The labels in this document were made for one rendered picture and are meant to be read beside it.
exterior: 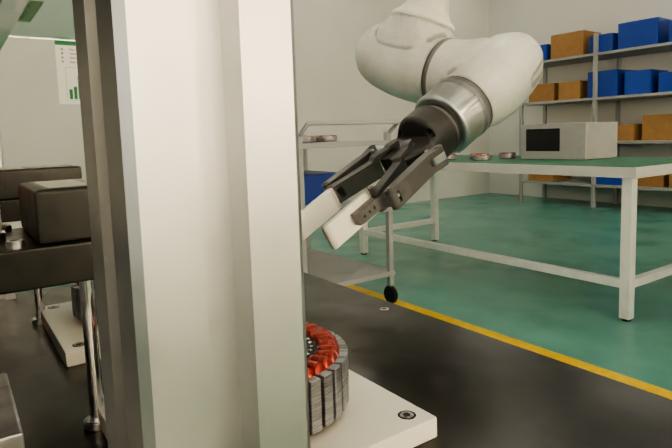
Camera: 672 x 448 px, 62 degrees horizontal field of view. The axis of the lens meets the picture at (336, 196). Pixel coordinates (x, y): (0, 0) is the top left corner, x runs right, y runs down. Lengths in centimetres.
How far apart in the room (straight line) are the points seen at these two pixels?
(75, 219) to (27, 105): 540
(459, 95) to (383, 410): 48
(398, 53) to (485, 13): 803
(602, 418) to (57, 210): 31
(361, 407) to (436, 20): 64
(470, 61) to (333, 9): 626
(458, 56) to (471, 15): 784
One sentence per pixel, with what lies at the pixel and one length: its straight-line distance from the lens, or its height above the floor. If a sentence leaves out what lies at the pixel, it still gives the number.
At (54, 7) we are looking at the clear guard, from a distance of 58.
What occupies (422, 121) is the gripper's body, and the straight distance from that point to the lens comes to 70.
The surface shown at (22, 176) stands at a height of 91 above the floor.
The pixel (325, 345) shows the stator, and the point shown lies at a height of 82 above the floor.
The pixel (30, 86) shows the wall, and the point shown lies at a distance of 567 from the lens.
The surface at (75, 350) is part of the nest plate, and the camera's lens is 49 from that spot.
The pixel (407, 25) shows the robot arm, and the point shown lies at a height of 110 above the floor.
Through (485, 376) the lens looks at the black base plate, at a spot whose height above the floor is 77.
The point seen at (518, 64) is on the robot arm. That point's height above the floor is 103.
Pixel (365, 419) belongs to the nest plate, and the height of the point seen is 78.
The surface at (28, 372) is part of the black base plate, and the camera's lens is 49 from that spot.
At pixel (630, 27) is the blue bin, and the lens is 706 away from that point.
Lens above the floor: 94
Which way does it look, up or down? 6 degrees down
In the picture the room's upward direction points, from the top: 2 degrees counter-clockwise
